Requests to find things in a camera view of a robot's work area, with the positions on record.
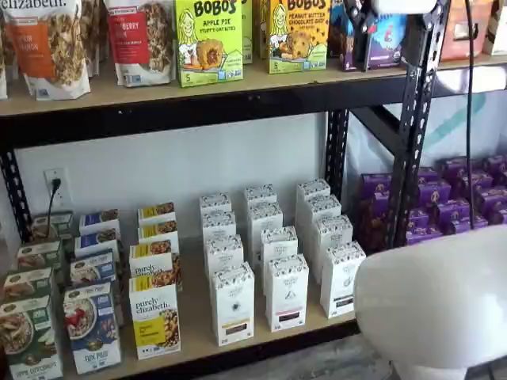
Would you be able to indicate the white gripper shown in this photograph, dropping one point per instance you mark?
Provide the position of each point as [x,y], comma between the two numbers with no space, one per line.
[404,5]

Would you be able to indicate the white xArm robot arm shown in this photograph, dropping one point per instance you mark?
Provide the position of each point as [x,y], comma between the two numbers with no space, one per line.
[435,301]

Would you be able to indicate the blue purple Zbar box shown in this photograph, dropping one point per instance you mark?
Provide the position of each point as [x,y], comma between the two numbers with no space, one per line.
[386,39]

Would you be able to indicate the yellow Bobo's peanut butter box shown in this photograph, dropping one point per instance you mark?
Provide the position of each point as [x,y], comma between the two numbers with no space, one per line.
[297,39]

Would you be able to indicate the orange snack box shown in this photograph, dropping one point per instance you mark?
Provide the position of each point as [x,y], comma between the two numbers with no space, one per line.
[453,39]

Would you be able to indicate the particle board shelf panel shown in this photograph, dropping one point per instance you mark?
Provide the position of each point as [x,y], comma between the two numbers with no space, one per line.
[119,95]
[451,64]
[194,316]

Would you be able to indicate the green Bobo's apple pie box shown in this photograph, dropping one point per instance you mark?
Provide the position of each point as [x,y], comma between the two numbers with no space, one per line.
[247,31]
[210,43]

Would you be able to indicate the white and brown box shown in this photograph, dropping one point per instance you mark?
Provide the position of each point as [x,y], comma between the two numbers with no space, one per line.
[500,27]

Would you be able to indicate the purple Annie's pasta box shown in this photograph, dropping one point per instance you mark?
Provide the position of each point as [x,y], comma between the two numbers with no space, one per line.
[433,194]
[497,164]
[428,175]
[455,168]
[424,236]
[499,215]
[419,219]
[451,213]
[374,206]
[493,200]
[481,186]

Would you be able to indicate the white box dark strip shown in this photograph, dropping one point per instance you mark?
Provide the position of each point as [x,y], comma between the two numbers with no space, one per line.
[322,207]
[313,189]
[334,233]
[342,281]

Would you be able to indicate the white box pink strip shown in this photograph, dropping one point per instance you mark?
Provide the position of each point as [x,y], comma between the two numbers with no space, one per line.
[260,194]
[287,297]
[264,217]
[279,243]

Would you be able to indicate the purely elizabeth yellow white box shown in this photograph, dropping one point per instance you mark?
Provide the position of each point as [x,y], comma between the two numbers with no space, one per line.
[154,316]
[158,229]
[156,210]
[152,259]

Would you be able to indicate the blue flax plus cereal box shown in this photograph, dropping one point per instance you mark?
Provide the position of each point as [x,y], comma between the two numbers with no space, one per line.
[91,267]
[97,239]
[91,328]
[99,219]

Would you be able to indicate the green cereal box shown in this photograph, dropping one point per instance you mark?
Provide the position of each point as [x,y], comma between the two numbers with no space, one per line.
[39,255]
[25,283]
[53,223]
[27,340]

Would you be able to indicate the white plastic sheet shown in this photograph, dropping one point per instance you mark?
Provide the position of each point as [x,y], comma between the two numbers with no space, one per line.
[491,130]

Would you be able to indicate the black metal shelving rack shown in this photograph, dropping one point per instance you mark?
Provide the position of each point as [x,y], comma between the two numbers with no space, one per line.
[198,118]

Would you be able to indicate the purely elizabeth red granola bag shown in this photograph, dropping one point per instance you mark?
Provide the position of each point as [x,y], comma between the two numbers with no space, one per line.
[134,39]

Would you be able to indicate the purely elizabeth orange granola bag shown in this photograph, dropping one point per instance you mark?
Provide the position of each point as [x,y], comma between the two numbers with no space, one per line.
[47,47]
[95,35]

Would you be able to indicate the white wall outlet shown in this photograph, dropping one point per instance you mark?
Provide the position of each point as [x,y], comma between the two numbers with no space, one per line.
[60,198]

